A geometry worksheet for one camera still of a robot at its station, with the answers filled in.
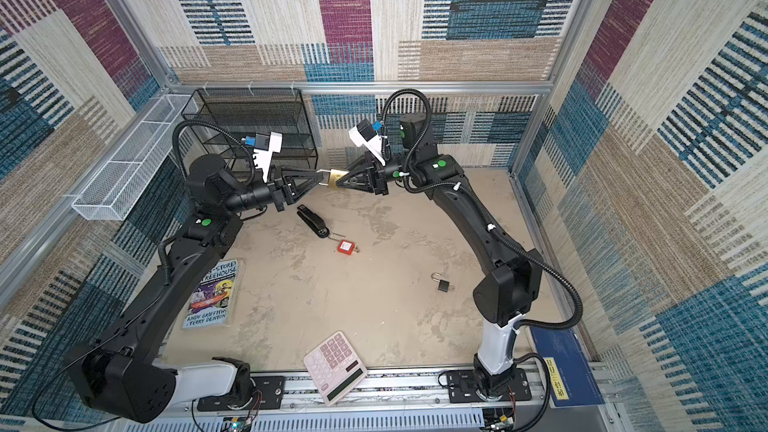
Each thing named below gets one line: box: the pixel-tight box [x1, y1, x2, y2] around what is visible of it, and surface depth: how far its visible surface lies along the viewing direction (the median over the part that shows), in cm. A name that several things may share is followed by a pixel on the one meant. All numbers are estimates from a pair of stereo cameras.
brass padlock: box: [316, 169, 350, 189], surface depth 63 cm
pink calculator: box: [303, 330, 368, 406], surface depth 77 cm
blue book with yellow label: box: [530, 325, 605, 408], surface depth 76 cm
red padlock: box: [337, 239, 355, 255], surface depth 100 cm
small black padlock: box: [431, 272, 450, 293], surface depth 93 cm
